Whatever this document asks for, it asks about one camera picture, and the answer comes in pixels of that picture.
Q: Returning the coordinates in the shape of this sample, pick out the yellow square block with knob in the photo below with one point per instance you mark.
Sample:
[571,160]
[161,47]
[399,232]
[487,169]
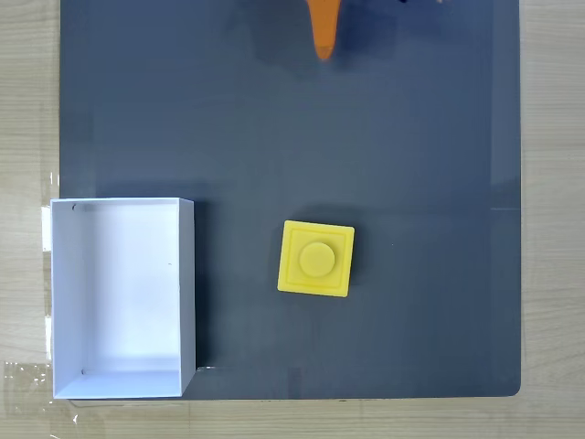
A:
[316,259]

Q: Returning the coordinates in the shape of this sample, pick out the white open cardboard box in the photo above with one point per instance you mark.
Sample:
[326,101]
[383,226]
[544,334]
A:
[123,292]

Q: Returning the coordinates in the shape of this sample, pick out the dark grey table mat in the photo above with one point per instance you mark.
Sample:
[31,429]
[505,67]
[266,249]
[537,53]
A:
[320,137]

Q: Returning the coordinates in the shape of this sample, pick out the clear plastic tape sheet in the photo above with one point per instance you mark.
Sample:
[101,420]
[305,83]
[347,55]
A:
[27,388]

